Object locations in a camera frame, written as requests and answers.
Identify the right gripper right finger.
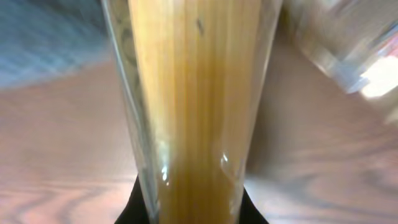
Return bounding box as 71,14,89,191
241,189,269,224

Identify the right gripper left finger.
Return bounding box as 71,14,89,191
114,177,149,224

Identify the orange spaghetti packet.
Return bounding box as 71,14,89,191
103,0,282,223

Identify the gold foil food pouch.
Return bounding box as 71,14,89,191
281,0,398,125

